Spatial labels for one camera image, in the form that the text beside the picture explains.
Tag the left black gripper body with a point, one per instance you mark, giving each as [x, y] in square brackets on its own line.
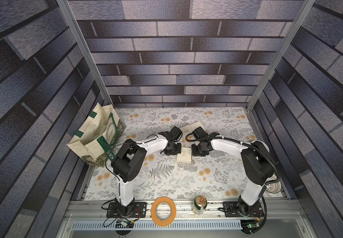
[176, 149]

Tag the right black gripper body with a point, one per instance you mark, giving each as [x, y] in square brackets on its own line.
[199, 149]

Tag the cream drawer jewelry box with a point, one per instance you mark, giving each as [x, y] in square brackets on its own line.
[185, 156]

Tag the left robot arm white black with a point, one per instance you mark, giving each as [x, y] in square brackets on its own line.
[129, 159]

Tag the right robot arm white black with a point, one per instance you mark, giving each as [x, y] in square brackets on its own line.
[257, 161]

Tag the cream jewelry box middle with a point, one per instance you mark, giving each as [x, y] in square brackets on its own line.
[185, 131]

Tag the cream jewelry box right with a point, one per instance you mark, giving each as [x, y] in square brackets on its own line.
[196, 125]

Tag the green drink can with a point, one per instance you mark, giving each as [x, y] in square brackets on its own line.
[199, 204]

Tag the orange tape roll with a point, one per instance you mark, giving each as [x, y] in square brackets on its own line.
[163, 211]

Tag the cream green tote bag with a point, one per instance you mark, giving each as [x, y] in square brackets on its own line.
[93, 142]

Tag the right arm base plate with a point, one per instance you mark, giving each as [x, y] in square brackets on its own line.
[232, 209]

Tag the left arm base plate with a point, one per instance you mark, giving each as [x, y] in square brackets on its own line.
[133, 210]

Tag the perforated metal cable tray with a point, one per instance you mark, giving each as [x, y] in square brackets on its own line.
[178, 225]

